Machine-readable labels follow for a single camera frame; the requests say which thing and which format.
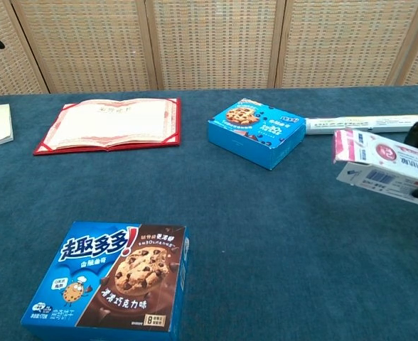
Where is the white pink toothpaste box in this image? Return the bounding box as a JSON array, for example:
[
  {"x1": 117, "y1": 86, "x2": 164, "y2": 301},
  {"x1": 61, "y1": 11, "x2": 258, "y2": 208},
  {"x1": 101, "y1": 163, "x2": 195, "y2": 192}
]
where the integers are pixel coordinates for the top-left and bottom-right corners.
[{"x1": 332, "y1": 128, "x2": 418, "y2": 210}]

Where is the long white wrap roll box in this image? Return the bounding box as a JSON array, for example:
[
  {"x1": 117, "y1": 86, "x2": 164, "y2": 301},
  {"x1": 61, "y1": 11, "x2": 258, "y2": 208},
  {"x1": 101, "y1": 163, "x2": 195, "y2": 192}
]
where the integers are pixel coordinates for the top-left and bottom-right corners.
[{"x1": 304, "y1": 113, "x2": 418, "y2": 136}]

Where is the light blue cookie box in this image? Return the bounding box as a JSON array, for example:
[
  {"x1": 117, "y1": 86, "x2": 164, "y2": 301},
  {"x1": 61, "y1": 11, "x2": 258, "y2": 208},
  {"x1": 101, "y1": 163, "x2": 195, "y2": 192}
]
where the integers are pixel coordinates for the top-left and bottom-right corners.
[{"x1": 207, "y1": 98, "x2": 307, "y2": 171}]

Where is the blue brown cookie box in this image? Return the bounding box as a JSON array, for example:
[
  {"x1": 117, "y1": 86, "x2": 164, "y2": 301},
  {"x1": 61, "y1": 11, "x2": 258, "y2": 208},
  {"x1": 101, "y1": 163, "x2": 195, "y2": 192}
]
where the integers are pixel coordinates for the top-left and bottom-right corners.
[{"x1": 20, "y1": 221, "x2": 192, "y2": 341}]

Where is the red certificate folder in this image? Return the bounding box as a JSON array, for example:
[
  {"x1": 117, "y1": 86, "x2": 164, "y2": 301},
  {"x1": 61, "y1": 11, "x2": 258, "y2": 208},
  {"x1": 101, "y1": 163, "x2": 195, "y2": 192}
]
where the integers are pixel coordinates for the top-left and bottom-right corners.
[{"x1": 33, "y1": 97, "x2": 182, "y2": 156}]

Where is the woven wooden folding screen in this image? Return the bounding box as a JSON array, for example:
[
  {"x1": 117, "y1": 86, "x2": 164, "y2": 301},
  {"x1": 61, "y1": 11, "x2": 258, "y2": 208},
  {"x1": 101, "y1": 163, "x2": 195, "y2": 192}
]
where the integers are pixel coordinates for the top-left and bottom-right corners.
[{"x1": 0, "y1": 0, "x2": 418, "y2": 95}]

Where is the dark teal table mat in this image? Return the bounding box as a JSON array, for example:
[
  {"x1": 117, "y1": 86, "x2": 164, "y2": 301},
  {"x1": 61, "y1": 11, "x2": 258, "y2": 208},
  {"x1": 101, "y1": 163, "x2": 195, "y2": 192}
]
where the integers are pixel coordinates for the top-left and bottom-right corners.
[{"x1": 0, "y1": 85, "x2": 418, "y2": 341}]

